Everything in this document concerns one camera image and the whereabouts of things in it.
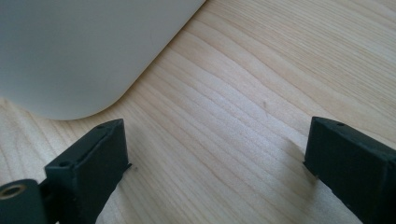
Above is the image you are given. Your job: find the white rounded plastic container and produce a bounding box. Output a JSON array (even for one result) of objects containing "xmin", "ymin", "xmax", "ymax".
[{"xmin": 0, "ymin": 0, "xmax": 207, "ymax": 121}]

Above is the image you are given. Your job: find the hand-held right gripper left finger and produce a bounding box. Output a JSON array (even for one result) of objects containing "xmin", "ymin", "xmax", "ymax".
[{"xmin": 39, "ymin": 118, "xmax": 133, "ymax": 224}]

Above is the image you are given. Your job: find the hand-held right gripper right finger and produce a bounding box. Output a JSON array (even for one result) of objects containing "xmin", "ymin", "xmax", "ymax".
[{"xmin": 303, "ymin": 116, "xmax": 396, "ymax": 224}]

